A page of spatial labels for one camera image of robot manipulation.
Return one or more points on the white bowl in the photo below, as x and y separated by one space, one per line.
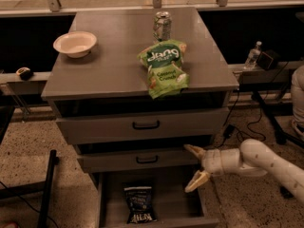
75 44

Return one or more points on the grey drawer cabinet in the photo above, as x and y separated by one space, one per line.
110 80

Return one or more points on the black stand leg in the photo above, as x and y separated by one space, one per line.
281 136

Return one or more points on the silver soda can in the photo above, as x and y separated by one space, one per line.
162 26

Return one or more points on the black chair frame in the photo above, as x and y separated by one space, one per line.
45 186

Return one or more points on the grey open bottom drawer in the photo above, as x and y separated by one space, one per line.
172 206

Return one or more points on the green coconut chip bag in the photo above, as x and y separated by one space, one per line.
163 62

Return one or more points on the grey top drawer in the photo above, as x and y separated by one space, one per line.
142 126

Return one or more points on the black tape measure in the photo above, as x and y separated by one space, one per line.
24 73

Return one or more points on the blue chip bag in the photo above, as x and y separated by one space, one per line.
139 202

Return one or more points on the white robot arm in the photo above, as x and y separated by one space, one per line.
252 158

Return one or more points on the grey middle drawer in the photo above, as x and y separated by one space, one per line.
136 159

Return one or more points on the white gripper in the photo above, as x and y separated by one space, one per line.
212 163

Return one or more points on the small black box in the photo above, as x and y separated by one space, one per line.
268 59

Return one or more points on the clear water bottle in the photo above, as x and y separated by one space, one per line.
253 55

